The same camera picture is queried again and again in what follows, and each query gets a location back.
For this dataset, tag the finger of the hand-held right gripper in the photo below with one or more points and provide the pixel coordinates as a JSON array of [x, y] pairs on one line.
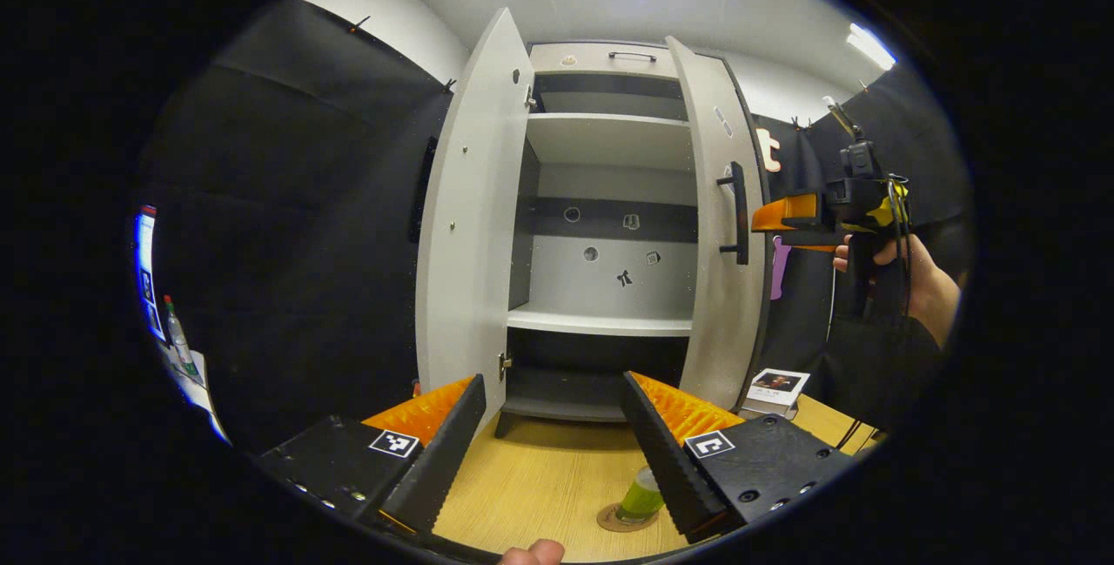
[[788, 215]]

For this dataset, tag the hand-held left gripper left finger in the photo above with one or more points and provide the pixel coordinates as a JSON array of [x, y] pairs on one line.
[[444, 460]]

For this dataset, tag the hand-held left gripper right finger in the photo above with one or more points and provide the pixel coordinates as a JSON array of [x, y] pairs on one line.
[[666, 469]]

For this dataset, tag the green tea bottle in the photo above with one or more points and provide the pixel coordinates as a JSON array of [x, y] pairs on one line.
[[642, 500]]

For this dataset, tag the round brown coaster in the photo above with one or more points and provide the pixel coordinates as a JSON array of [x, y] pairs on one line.
[[609, 520]]

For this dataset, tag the grey cabinet door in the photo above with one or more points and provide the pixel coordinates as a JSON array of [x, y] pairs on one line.
[[709, 330], [474, 243]]

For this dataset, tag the grey cabinet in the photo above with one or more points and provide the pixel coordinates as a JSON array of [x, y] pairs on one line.
[[609, 143]]

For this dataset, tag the clear bottle with red cap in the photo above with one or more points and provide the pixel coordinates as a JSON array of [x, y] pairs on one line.
[[178, 343]]

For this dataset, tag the white photo cover book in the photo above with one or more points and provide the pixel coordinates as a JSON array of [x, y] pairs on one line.
[[779, 384]]

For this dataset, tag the small ceiling light panel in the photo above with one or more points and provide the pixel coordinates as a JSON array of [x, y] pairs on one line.
[[870, 46]]

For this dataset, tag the white side table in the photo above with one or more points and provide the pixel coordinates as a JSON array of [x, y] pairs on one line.
[[196, 391]]

